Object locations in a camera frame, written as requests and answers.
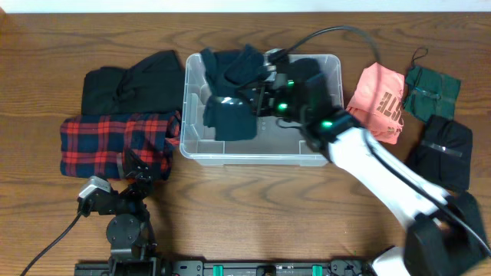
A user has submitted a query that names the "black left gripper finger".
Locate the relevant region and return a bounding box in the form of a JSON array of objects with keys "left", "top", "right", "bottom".
[
  {"left": 117, "top": 153, "right": 132, "bottom": 179},
  {"left": 128, "top": 149, "right": 154, "bottom": 181}
]

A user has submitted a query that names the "dark navy garment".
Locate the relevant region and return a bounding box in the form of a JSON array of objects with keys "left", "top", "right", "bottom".
[{"left": 200, "top": 44, "right": 264, "bottom": 141}]

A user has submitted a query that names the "pink t-shirt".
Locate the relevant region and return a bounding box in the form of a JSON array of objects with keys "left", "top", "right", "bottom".
[{"left": 346, "top": 63, "right": 404, "bottom": 144}]

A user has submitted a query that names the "dark green garment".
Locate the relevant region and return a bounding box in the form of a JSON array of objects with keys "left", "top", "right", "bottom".
[{"left": 404, "top": 47, "right": 461, "bottom": 123}]

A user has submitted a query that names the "black garment with tape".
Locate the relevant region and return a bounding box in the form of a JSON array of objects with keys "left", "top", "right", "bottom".
[{"left": 406, "top": 115, "right": 473, "bottom": 192}]

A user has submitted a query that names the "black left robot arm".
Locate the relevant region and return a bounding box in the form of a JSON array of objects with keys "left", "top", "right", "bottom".
[{"left": 90, "top": 149, "right": 160, "bottom": 276}]

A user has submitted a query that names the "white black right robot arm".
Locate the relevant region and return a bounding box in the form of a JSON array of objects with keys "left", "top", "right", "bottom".
[{"left": 251, "top": 57, "right": 490, "bottom": 275}]

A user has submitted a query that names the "clear plastic storage container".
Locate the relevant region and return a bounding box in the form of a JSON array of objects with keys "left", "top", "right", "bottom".
[{"left": 180, "top": 53, "right": 328, "bottom": 166}]

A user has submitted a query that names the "red navy plaid shirt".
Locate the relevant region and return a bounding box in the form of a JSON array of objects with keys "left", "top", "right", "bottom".
[{"left": 60, "top": 111, "right": 181, "bottom": 180}]

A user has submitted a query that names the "black folded shirt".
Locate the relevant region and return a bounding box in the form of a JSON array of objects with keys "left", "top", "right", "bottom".
[{"left": 81, "top": 50, "right": 185, "bottom": 115}]

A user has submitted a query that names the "black right camera cable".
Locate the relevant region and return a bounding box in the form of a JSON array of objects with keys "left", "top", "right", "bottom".
[{"left": 285, "top": 25, "right": 381, "bottom": 64}]

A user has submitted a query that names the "black camera cable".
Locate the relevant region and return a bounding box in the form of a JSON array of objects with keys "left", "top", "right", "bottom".
[
  {"left": 285, "top": 25, "right": 381, "bottom": 64},
  {"left": 18, "top": 211, "right": 84, "bottom": 276}
]

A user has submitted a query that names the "black left camera cable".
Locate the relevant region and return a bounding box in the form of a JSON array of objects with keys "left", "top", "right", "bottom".
[{"left": 18, "top": 211, "right": 84, "bottom": 276}]

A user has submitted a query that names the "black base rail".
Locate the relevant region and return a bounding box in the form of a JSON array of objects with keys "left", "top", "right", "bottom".
[{"left": 74, "top": 259, "right": 375, "bottom": 276}]

